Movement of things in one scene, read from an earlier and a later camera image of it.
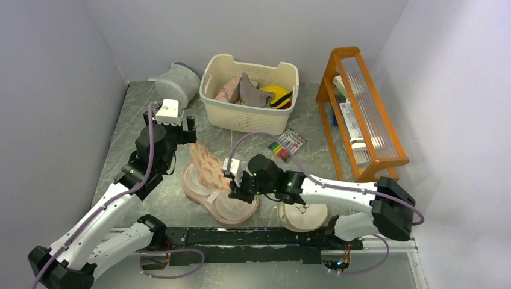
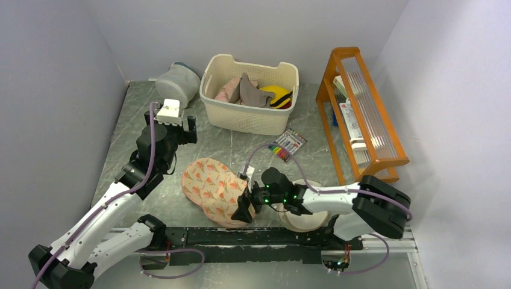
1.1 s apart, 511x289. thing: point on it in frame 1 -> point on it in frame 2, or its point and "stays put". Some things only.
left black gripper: (188, 135) stays put
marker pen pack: (287, 144) stays put
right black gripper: (240, 192) -> (242, 213)
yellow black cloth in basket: (282, 95) stays put
